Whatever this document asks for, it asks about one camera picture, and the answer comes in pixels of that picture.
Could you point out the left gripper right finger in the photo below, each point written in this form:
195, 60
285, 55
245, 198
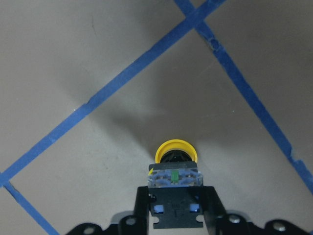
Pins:
217, 219

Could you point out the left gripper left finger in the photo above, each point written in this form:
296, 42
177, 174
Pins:
137, 223

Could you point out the yellow push button switch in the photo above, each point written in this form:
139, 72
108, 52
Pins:
173, 183

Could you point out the brown paper table cover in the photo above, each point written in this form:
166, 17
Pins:
56, 54

